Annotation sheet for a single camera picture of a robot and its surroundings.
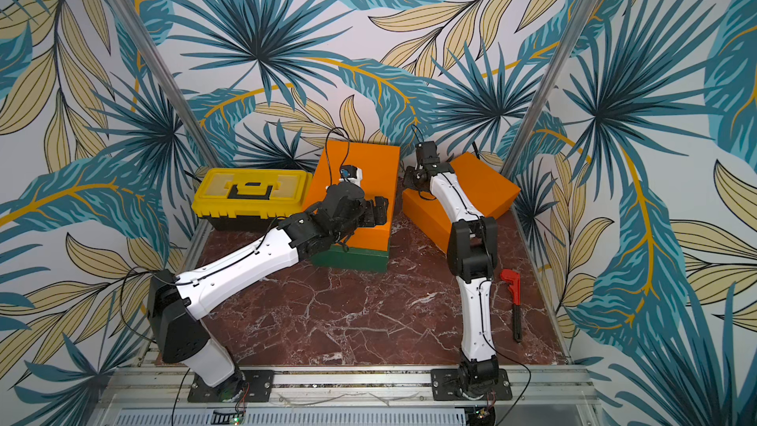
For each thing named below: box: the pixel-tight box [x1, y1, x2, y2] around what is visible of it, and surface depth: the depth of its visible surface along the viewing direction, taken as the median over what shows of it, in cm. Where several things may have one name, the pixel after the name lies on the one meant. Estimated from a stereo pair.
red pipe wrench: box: [500, 269, 523, 343], surface depth 88 cm
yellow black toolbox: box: [191, 167, 313, 233], surface depth 92 cm
